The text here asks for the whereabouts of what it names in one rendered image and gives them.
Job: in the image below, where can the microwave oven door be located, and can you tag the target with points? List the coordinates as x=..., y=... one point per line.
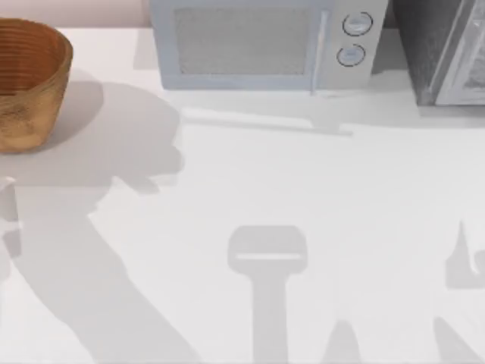
x=238, y=41

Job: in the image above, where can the pale microwave oven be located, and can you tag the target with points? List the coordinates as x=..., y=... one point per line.
x=352, y=81

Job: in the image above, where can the round microwave knob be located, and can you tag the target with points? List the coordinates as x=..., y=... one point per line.
x=357, y=23
x=351, y=55

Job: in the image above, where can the brown wooden basket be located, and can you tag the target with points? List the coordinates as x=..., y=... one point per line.
x=26, y=95

